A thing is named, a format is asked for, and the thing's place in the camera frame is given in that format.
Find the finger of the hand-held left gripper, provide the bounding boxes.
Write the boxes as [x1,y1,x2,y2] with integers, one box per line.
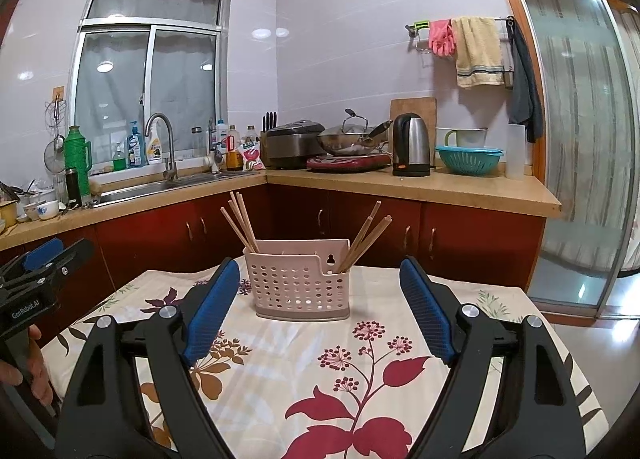
[0,238,64,285]
[15,239,96,297]

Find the steel wok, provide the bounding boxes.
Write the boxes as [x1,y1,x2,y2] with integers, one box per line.
[316,120,393,156]

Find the wooden cutting board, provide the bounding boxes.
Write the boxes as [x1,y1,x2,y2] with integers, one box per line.
[390,97,438,145]

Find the floral tablecloth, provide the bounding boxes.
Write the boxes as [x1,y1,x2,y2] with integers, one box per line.
[40,259,608,459]

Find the white translucent container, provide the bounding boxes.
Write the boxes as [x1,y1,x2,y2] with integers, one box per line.
[505,123,527,181]

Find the hanging metal skimmer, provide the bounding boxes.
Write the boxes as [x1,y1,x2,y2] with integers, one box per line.
[44,94,68,175]

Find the teal plastic colander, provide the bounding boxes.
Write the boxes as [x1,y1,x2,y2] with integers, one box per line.
[435,145,505,176]

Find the knife block with knives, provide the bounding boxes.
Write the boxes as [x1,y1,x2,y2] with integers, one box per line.
[260,112,278,167]

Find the red induction cooker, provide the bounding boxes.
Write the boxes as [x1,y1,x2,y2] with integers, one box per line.
[306,153,392,172]

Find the aluminium framed window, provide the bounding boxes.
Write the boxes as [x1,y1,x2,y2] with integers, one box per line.
[70,0,233,170]

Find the white spray bottle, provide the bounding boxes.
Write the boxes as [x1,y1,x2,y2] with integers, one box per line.
[145,119,163,165]

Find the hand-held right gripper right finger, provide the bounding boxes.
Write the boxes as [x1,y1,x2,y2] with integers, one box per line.
[398,256,587,459]

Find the steel electric kettle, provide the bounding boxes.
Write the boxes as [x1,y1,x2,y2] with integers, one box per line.
[391,112,432,177]

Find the blue detergent bottle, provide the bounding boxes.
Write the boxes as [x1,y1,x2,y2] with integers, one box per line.
[126,120,143,169]

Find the wooden framed glass door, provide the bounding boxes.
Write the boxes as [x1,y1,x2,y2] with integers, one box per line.
[485,0,640,322]

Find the green thermos flask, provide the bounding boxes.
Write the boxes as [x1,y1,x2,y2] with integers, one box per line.
[64,125,93,207]

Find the black insulated bottle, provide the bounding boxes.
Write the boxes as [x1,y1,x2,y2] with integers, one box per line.
[65,166,83,209]

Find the cooking oil bottle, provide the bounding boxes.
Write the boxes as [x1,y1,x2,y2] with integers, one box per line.
[225,125,243,171]

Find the striped curtain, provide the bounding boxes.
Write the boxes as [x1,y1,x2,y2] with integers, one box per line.
[607,4,640,272]

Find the steel towel rail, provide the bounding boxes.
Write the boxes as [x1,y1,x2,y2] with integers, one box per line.
[405,16,516,87]

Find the steel kitchen sink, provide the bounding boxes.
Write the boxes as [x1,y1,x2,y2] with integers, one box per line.
[92,170,261,207]

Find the dark grey cloth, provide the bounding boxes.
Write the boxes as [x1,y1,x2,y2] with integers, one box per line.
[507,22,545,144]

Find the pink rubber gloves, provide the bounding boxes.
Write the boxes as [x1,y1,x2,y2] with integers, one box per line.
[428,19,456,57]

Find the yellow striped towel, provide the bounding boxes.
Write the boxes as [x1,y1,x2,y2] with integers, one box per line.
[451,16,506,89]

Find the silver rice cooker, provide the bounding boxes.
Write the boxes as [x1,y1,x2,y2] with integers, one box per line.
[265,120,327,170]

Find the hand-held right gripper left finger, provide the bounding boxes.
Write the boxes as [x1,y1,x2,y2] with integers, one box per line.
[55,257,242,459]

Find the set of wooden chopsticks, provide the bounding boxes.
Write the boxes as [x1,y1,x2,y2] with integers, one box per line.
[220,192,393,275]

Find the white basin green handle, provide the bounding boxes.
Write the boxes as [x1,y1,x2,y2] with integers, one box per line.
[435,127,488,149]

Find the pink perforated utensil holder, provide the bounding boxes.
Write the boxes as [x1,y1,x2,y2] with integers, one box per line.
[243,238,352,322]

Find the yellow ceramic mug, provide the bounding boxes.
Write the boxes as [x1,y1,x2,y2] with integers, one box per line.
[0,202,20,236]

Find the small steel faucet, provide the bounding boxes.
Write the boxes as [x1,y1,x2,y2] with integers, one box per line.
[206,119,223,175]

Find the beige kitchen countertop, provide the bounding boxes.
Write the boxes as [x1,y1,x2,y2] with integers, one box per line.
[0,166,563,252]

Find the pink seasoning packet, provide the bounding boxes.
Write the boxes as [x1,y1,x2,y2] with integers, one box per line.
[240,140,265,171]

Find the person's left hand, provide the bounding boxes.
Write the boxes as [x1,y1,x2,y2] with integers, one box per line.
[0,325,55,407]

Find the tall steel faucet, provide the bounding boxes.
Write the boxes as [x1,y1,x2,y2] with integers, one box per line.
[145,112,179,182]

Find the steel wok lid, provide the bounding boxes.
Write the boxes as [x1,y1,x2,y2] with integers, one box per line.
[322,109,373,137]

